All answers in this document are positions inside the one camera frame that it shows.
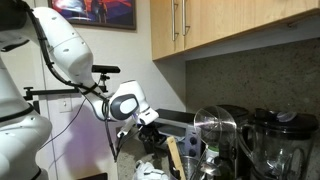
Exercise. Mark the white crumpled towel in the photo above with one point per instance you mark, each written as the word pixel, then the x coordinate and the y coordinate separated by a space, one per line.
pixel 146 171

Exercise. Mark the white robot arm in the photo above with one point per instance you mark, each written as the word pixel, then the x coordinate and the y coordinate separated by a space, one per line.
pixel 67 56

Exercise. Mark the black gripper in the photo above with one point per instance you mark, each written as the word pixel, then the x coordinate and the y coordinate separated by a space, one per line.
pixel 150 137

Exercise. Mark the framed colourful picture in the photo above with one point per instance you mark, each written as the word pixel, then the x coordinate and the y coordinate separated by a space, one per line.
pixel 120 14

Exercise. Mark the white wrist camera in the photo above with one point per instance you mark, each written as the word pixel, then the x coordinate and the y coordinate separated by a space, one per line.
pixel 124 130

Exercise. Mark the wooden upper cabinets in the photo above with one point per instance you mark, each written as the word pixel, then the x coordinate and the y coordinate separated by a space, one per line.
pixel 179 26

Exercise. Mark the white light switch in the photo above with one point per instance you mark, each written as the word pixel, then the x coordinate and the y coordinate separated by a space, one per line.
pixel 64 104

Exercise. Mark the black glass blender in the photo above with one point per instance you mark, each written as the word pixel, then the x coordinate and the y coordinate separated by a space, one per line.
pixel 278 144

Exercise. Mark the wooden spatula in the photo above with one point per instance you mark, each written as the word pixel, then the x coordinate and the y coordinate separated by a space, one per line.
pixel 175 156

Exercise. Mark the steel perforated utensil holder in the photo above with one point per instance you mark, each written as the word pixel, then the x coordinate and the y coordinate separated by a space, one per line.
pixel 189 166

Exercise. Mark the black steel coffee maker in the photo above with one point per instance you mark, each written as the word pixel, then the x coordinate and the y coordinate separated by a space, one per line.
pixel 242 164

